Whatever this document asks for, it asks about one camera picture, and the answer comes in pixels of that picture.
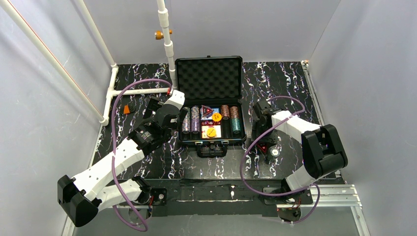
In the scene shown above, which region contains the blue playing card deck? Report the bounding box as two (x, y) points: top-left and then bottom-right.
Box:
(200, 108), (219, 120)

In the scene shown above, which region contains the red dice row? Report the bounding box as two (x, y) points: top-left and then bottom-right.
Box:
(201, 120), (217, 126)

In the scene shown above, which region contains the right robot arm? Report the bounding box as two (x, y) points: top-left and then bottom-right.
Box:
(252, 100), (348, 197)

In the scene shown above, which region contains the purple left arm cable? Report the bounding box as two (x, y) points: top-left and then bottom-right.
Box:
(111, 79), (173, 233)

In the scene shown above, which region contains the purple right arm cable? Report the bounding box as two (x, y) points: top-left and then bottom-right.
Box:
(239, 95), (322, 225)

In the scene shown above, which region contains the black poker set case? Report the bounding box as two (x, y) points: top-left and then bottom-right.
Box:
(175, 56), (246, 158)

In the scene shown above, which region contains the yellow big blind button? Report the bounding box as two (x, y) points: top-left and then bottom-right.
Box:
(211, 113), (222, 122)

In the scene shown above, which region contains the orange black chip stack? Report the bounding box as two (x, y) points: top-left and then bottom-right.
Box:
(220, 105), (230, 120)

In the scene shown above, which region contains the red playing card deck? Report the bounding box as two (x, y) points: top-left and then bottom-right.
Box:
(202, 125), (222, 139)

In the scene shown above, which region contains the white pvc pipe frame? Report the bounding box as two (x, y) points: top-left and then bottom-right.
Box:
(0, 0), (178, 127)

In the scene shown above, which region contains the blue green yellow chip stack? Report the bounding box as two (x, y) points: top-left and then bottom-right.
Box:
(181, 107), (191, 134)

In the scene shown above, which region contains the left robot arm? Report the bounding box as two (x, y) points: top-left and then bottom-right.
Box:
(57, 90), (185, 227)

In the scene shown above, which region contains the black red all-in triangle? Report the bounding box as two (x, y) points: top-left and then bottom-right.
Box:
(200, 105), (213, 119)

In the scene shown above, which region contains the white dealer chip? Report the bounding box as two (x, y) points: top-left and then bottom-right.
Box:
(270, 148), (280, 157)

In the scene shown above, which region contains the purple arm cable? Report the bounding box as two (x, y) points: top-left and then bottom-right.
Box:
(239, 95), (322, 225)
(111, 79), (173, 233)

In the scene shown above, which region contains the orange knob on pipe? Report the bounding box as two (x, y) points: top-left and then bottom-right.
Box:
(154, 30), (164, 40)

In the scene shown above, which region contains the blue orange purple chip stack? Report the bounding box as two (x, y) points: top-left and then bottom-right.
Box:
(191, 106), (200, 134)

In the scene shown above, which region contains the orange black small clip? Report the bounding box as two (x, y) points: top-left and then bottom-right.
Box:
(121, 105), (136, 115)

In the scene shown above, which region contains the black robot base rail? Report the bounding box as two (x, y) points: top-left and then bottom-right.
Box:
(83, 177), (336, 217)

